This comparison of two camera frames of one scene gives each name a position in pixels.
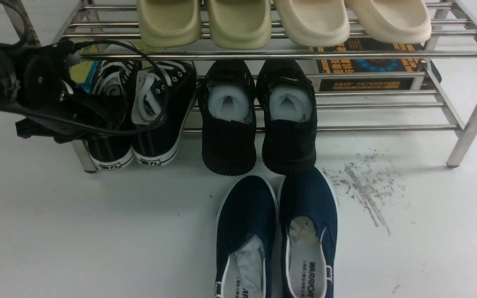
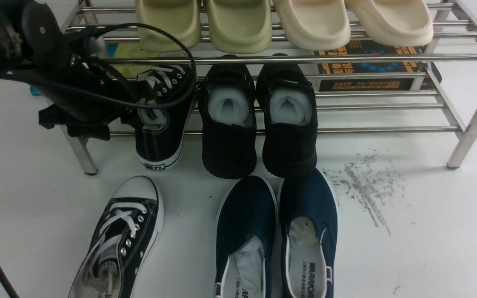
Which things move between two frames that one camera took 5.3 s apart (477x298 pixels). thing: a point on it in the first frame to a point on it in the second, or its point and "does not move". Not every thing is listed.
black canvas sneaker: x=114 y=89 to x=130 y=229
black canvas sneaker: x=163 y=93 does not move
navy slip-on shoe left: x=247 y=240 does not move
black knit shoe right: x=287 y=106 does not move
